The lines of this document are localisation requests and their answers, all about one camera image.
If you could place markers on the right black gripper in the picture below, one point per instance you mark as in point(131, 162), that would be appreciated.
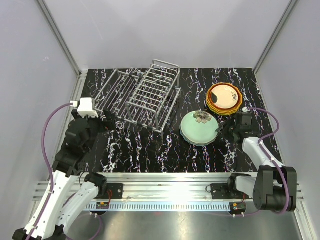
point(225, 128)

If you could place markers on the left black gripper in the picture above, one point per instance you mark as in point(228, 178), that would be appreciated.
point(105, 125)

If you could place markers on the green floral plate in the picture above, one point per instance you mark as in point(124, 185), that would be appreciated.
point(199, 126)

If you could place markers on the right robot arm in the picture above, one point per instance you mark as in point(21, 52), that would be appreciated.
point(275, 186)

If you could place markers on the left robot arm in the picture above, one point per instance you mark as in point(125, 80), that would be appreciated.
point(56, 214)

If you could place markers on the stack of orange red plates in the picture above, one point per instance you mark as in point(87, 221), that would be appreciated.
point(219, 111)

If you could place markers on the teal plate at stack bottom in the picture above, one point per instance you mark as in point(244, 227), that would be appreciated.
point(194, 143)

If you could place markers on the cream plate with black flower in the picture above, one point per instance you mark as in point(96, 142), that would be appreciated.
point(224, 96)

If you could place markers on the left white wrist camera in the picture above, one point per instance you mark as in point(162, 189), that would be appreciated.
point(85, 107)

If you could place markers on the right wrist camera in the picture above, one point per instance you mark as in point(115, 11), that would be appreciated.
point(244, 117)

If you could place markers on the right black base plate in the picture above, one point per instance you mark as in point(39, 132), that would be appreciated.
point(222, 191)

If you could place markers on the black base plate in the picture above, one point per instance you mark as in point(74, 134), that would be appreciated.
point(222, 191)
point(111, 190)

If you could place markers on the grey wire dish rack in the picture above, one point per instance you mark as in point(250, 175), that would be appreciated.
point(145, 99)

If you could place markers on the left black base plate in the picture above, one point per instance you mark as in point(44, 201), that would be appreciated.
point(111, 190)

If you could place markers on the aluminium mounting rail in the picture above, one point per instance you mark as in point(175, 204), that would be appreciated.
point(166, 187)

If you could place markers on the white slotted cable duct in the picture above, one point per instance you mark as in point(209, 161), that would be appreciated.
point(98, 206)

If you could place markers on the left aluminium frame post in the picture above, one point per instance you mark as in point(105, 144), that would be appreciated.
point(58, 35)

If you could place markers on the aluminium frame post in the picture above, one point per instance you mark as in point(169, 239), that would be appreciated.
point(276, 33)
point(58, 35)

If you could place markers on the right aluminium frame post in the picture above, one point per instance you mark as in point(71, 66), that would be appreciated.
point(276, 33)

